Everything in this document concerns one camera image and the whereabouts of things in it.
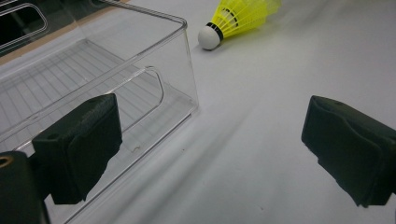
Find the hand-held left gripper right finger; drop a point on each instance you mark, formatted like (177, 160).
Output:
(351, 146)

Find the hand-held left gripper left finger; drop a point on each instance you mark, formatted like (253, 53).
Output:
(77, 149)

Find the clear plastic box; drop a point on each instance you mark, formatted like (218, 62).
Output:
(93, 62)

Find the yellow shuttlecock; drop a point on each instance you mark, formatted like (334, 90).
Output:
(236, 18)

